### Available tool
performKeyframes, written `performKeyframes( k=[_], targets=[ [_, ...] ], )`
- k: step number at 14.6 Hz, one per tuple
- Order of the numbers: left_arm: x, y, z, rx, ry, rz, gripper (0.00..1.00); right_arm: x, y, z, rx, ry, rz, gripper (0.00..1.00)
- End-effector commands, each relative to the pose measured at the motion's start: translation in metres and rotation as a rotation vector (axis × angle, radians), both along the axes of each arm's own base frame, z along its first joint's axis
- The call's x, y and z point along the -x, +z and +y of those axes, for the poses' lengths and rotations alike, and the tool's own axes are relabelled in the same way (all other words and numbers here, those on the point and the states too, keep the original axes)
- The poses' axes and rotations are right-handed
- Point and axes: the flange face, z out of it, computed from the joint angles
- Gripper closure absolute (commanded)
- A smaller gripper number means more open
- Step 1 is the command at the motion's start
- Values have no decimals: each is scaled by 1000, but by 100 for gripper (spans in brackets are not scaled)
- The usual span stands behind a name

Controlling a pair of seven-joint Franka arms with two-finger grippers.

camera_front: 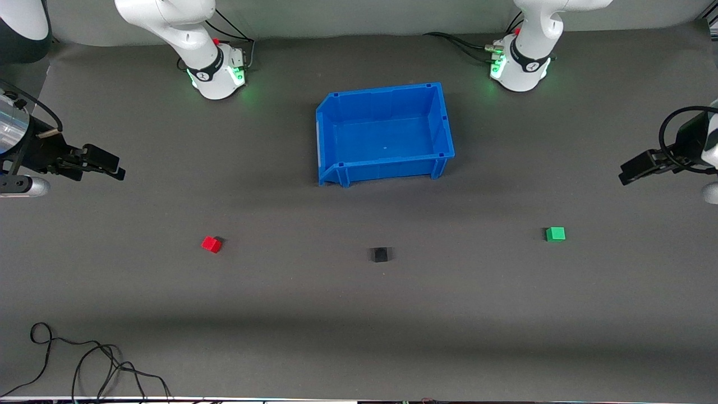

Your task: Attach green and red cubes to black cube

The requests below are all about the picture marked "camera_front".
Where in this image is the black right base cable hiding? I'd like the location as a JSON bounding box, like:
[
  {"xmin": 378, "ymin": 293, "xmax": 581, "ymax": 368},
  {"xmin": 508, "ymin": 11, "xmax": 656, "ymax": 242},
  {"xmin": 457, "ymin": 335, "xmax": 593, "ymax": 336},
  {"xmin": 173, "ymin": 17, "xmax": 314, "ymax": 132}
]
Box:
[{"xmin": 177, "ymin": 8, "xmax": 256, "ymax": 72}]

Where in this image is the black base cable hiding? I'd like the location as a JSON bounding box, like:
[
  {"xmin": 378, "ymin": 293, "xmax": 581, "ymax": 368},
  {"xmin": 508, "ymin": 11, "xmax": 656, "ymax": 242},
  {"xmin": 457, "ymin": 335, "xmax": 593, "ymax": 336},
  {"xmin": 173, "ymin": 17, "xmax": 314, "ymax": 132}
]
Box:
[
  {"xmin": 177, "ymin": 8, "xmax": 256, "ymax": 72},
  {"xmin": 423, "ymin": 11, "xmax": 525, "ymax": 63}
]

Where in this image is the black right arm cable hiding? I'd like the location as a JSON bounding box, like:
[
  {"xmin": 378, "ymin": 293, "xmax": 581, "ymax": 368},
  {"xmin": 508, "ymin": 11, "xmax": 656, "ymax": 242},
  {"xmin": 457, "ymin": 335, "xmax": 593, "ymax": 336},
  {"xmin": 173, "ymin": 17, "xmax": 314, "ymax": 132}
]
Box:
[{"xmin": 0, "ymin": 79, "xmax": 63, "ymax": 175}]

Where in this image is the blue plastic bin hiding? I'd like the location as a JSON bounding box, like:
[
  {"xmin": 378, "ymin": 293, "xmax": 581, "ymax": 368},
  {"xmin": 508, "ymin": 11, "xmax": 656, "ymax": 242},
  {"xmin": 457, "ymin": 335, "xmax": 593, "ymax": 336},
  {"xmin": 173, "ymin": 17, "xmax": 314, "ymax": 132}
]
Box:
[{"xmin": 315, "ymin": 82, "xmax": 455, "ymax": 187}]

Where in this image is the loose black floor cable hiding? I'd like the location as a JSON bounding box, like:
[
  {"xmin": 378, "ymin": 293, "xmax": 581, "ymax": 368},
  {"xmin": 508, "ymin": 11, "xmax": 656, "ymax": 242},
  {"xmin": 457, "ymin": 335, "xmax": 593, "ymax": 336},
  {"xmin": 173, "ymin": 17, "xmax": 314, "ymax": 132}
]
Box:
[{"xmin": 0, "ymin": 322, "xmax": 172, "ymax": 402}]

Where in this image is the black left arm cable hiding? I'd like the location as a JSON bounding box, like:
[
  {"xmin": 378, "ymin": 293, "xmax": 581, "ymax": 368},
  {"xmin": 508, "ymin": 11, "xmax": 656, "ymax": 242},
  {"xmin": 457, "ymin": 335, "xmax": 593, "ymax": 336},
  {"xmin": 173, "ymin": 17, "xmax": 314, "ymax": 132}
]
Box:
[{"xmin": 659, "ymin": 105, "xmax": 718, "ymax": 169}]

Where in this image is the dark grey table mat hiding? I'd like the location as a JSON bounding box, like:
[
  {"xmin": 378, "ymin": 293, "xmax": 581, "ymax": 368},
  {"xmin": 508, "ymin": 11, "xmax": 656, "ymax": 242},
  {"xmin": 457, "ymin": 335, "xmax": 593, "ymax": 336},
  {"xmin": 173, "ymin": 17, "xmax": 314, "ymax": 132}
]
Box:
[{"xmin": 0, "ymin": 22, "xmax": 718, "ymax": 400}]

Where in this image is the black left base cable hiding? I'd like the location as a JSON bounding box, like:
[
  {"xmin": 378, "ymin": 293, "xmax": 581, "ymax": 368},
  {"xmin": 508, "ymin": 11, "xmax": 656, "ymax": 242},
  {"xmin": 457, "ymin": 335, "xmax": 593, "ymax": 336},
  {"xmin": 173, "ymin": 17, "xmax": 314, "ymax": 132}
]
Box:
[{"xmin": 423, "ymin": 11, "xmax": 525, "ymax": 63}]

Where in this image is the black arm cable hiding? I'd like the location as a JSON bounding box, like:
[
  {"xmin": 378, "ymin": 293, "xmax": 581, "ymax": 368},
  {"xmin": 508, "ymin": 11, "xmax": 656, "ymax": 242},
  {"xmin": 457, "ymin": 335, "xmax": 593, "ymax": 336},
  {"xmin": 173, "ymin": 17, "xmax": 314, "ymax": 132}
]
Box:
[
  {"xmin": 0, "ymin": 79, "xmax": 63, "ymax": 175},
  {"xmin": 659, "ymin": 105, "xmax": 718, "ymax": 169}
]

